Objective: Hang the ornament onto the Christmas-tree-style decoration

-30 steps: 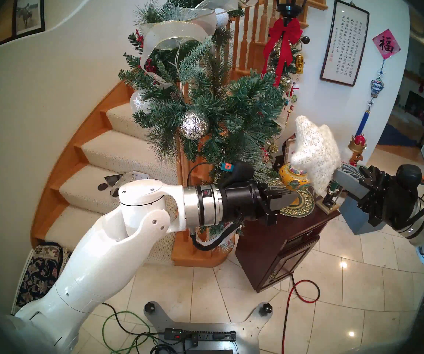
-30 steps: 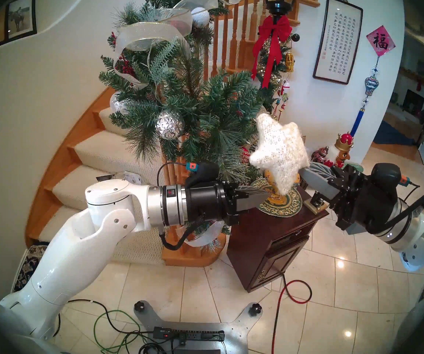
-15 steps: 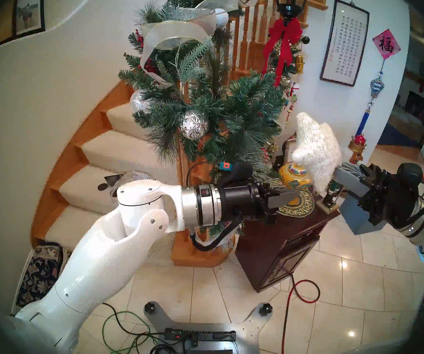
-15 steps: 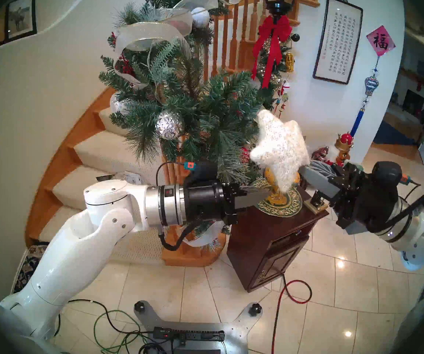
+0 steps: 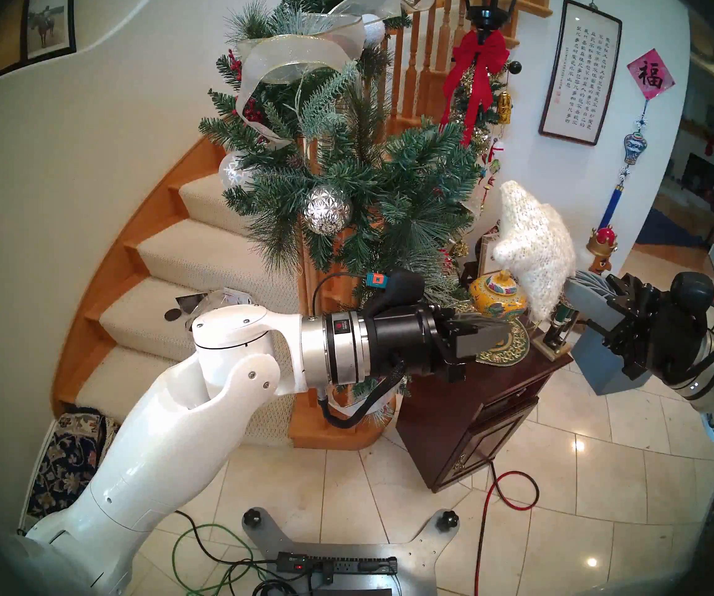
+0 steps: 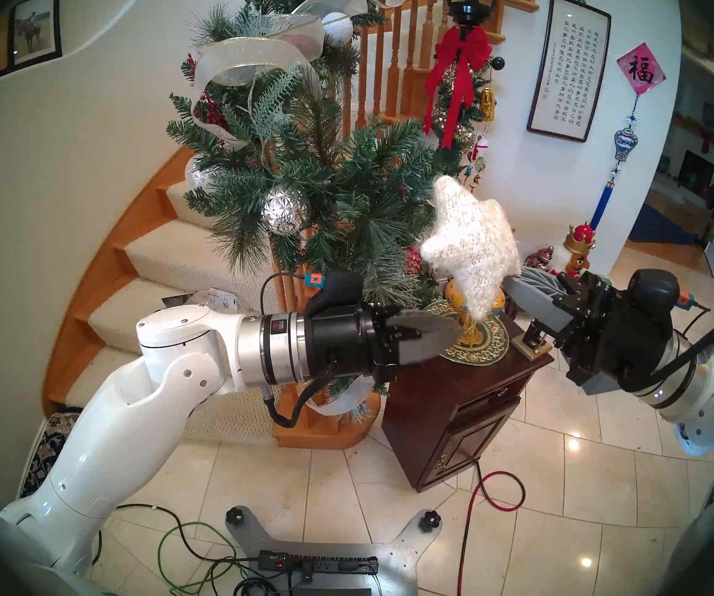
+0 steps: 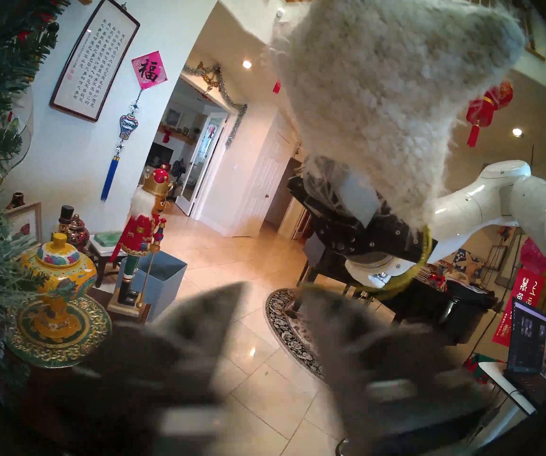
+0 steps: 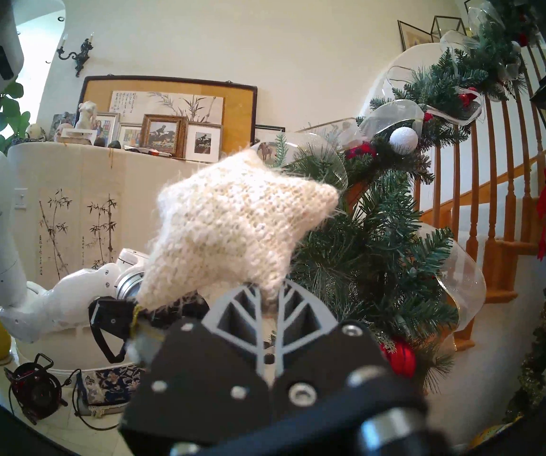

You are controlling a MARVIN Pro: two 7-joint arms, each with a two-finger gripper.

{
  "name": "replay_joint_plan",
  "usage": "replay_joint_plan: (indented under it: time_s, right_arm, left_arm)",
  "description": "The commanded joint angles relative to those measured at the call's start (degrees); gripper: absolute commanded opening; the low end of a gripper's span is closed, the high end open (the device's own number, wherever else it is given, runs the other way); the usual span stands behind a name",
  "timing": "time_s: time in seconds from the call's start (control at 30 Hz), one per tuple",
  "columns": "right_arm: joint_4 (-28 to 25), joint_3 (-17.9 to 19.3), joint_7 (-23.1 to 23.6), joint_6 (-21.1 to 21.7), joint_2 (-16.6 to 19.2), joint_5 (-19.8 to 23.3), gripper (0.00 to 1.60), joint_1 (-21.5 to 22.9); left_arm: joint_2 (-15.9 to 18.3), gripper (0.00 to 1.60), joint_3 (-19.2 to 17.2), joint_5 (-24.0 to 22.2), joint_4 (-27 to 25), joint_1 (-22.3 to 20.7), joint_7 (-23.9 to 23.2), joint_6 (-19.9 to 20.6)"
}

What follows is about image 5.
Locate tall nutcracker soldier figure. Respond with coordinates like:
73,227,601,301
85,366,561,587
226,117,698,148
534,227,619,361

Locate red white hanging ornament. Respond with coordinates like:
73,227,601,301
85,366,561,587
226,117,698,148
481,138,505,210

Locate carpeted wooden staircase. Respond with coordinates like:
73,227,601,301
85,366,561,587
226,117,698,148
53,135,395,451

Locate black power strip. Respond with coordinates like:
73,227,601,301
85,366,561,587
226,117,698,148
276,553,398,578

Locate black left wrist loop cable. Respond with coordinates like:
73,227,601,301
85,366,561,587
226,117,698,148
317,360,407,430

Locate clear frosted ball ornament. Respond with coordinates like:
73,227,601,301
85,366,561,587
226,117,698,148
218,152,255,192

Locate red velvet bow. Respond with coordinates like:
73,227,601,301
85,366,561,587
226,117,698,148
441,30,511,145

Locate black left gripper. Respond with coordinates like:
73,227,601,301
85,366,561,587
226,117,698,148
362,269,511,383

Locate framed calligraphy scroll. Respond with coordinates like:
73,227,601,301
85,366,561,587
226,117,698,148
539,0,623,147

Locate sheer white ribbon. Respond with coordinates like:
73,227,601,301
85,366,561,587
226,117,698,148
332,377,407,418
233,0,438,150

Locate silver faceted ball ornament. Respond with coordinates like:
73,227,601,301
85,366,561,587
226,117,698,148
304,185,353,235

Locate red diamond fu sign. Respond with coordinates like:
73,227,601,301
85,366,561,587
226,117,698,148
627,48,676,100

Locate black floor cable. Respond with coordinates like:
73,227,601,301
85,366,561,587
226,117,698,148
174,509,283,577

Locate white glitter star ornament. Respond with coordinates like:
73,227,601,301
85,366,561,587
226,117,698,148
492,180,577,323

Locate framed horse picture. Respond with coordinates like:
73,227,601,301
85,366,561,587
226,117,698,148
22,0,77,61

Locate clear plastic packaging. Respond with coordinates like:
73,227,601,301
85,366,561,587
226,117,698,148
164,287,255,330

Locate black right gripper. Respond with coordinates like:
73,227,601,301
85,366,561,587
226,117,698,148
564,271,714,382

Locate small framed red picture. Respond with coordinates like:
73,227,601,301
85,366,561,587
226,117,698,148
478,232,506,276

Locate yellow porcelain lidded jar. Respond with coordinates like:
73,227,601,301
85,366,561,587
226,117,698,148
469,270,528,319

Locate green pine garland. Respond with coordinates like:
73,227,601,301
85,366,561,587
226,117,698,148
199,0,488,409

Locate red cable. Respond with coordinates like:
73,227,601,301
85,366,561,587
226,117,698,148
474,461,541,596

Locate green gold tinsel garland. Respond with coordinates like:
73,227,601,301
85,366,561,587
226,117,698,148
450,61,514,167

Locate green cable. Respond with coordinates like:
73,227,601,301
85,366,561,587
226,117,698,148
172,524,271,596

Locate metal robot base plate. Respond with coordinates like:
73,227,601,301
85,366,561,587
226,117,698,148
242,508,460,596

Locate blue tassel hanging charm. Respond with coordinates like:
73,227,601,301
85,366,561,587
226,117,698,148
598,99,648,230

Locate green gold decorative plate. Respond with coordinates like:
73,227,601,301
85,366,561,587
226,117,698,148
475,315,530,366

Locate blue grey square bin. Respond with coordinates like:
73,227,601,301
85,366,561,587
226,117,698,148
571,329,638,395

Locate dark wood cabinet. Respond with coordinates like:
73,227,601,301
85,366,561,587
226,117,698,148
395,328,572,493

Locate black cable teal connector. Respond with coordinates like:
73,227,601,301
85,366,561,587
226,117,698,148
312,272,388,319

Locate dark floral patterned rug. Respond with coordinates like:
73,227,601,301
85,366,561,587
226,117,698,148
22,412,119,533

